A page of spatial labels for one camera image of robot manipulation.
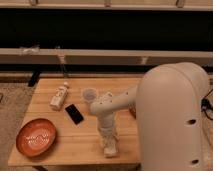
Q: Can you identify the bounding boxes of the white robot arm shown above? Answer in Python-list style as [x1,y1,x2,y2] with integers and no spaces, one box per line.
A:
[90,62,209,171]

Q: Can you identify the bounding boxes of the black table leg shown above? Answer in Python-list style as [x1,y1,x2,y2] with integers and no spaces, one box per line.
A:
[28,70,41,87]

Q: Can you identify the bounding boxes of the red chili pepper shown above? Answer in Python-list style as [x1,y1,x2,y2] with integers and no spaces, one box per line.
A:
[129,108,136,118]

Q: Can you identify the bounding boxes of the orange patterned bowl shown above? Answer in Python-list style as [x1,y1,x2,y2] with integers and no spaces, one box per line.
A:
[16,118,57,157]

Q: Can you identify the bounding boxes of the black smartphone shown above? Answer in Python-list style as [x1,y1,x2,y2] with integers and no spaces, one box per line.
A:
[65,104,84,124]

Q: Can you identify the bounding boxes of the clear plastic cup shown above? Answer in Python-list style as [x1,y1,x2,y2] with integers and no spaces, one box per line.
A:
[82,88,97,104]

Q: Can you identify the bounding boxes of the white sponge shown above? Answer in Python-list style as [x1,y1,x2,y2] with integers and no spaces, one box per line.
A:
[102,136,118,158]

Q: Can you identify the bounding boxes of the black cable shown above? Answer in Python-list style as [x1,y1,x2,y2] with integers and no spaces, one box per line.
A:
[200,87,213,122]

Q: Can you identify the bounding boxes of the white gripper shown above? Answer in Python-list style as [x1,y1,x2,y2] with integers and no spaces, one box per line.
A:
[98,115,116,137]

